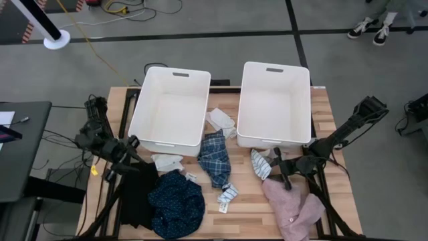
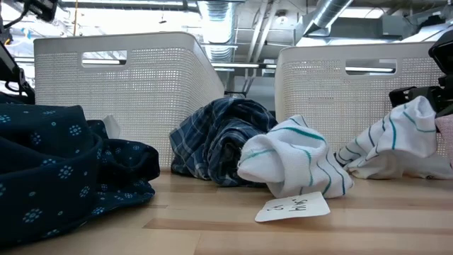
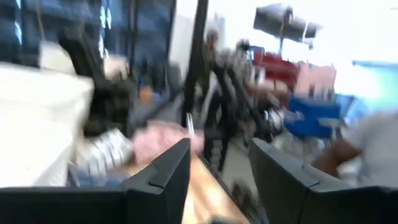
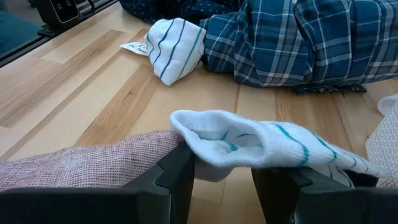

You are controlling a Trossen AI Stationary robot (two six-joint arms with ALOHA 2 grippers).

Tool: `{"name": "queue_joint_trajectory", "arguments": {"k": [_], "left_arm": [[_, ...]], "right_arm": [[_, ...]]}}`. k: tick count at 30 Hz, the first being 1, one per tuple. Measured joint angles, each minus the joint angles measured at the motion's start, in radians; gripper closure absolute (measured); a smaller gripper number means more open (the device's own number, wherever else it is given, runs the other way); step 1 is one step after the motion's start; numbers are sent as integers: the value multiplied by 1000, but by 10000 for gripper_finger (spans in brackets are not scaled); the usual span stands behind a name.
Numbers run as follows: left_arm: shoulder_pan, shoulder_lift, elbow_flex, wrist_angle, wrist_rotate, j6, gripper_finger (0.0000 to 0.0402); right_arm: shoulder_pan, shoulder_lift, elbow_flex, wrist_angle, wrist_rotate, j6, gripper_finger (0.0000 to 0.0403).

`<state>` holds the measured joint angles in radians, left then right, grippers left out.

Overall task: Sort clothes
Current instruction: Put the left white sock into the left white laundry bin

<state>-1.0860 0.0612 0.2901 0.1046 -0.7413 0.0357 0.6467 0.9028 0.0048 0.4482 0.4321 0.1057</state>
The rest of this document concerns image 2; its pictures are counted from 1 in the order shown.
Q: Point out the silver flexible ventilation duct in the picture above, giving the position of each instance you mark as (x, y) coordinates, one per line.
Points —
(217, 21)

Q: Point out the dark navy dotted garment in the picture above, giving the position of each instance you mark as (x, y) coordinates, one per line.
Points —
(53, 170)

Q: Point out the handwritten white paper label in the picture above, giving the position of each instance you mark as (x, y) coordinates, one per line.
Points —
(293, 207)

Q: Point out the blue plaid garment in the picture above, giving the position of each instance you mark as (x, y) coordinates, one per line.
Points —
(212, 141)

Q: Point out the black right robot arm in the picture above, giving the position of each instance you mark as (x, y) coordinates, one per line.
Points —
(444, 53)

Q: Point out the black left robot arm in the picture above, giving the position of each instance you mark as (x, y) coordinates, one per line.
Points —
(10, 71)

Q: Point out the pink button shirt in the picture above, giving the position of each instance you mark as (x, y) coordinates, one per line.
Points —
(446, 138)

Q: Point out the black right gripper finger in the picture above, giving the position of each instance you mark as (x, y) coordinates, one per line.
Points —
(403, 96)

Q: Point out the silver spiral ventilation duct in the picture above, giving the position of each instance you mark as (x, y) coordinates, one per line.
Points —
(327, 14)

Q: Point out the small white garment tag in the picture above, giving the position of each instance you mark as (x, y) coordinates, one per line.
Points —
(111, 127)

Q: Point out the white striped ankle sock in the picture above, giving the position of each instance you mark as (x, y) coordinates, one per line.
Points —
(407, 131)
(290, 159)

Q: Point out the white perforated plastic basket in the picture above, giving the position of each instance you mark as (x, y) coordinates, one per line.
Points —
(159, 88)
(318, 92)

